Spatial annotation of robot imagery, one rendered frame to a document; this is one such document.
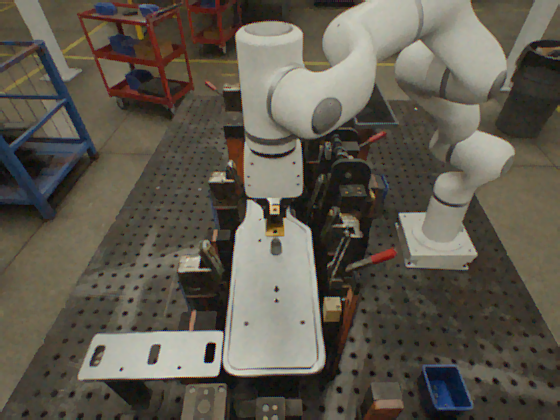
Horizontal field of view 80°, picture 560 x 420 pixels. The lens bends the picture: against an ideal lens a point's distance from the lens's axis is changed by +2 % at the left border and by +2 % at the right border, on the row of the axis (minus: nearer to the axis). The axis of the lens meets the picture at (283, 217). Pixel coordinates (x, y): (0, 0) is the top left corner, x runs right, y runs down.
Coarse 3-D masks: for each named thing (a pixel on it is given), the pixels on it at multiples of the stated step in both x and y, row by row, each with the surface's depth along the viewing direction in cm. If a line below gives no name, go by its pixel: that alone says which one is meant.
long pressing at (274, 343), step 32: (256, 224) 99; (288, 224) 99; (256, 256) 90; (288, 256) 90; (256, 288) 83; (288, 288) 83; (256, 320) 77; (288, 320) 77; (320, 320) 77; (224, 352) 72; (256, 352) 72; (288, 352) 72; (320, 352) 71
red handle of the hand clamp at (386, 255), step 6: (384, 252) 73; (390, 252) 72; (396, 252) 73; (366, 258) 75; (372, 258) 74; (378, 258) 73; (384, 258) 73; (390, 258) 73; (354, 264) 76; (360, 264) 75; (366, 264) 75; (372, 264) 75; (348, 270) 76
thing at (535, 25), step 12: (540, 0) 338; (552, 0) 332; (540, 12) 340; (552, 12) 339; (528, 24) 353; (540, 24) 347; (528, 36) 355; (540, 36) 355; (516, 48) 371; (516, 60) 372; (504, 84) 391
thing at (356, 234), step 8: (336, 232) 67; (344, 232) 68; (352, 232) 69; (360, 232) 69; (336, 240) 68; (344, 240) 71; (352, 240) 67; (344, 248) 73; (352, 248) 69; (336, 256) 75; (344, 256) 71; (352, 256) 71; (336, 264) 77; (344, 264) 73; (328, 272) 80; (336, 272) 75; (344, 272) 75
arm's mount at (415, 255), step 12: (408, 216) 134; (420, 216) 133; (396, 228) 138; (408, 228) 129; (408, 240) 124; (468, 240) 122; (408, 252) 123; (420, 252) 120; (432, 252) 119; (444, 252) 119; (456, 252) 119; (468, 252) 118; (408, 264) 124; (420, 264) 123; (432, 264) 123; (444, 264) 122; (456, 264) 122
